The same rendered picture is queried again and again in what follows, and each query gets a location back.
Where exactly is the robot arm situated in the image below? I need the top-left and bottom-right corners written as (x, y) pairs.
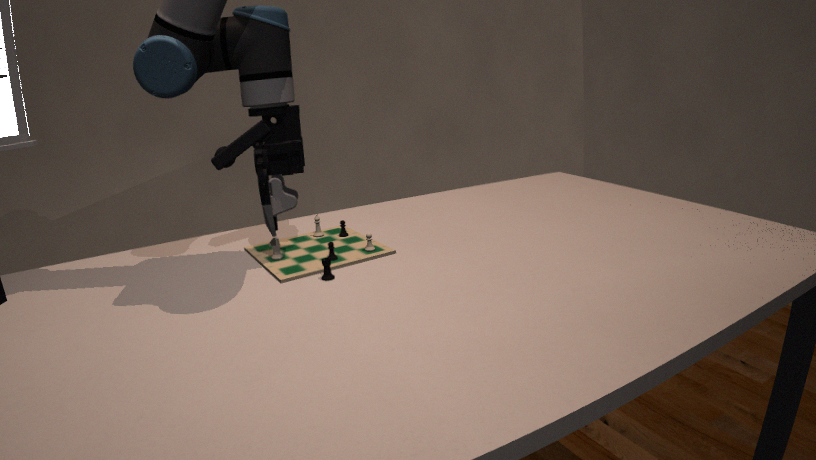
top-left (133, 0), bottom-right (295, 170)

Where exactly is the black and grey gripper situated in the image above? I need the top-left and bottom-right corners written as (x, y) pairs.
top-left (248, 104), bottom-right (305, 237)

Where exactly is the green and cream chessboard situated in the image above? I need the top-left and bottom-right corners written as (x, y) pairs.
top-left (244, 226), bottom-right (396, 283)

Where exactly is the white chess pawn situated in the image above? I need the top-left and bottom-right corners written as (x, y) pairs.
top-left (365, 233), bottom-right (375, 252)

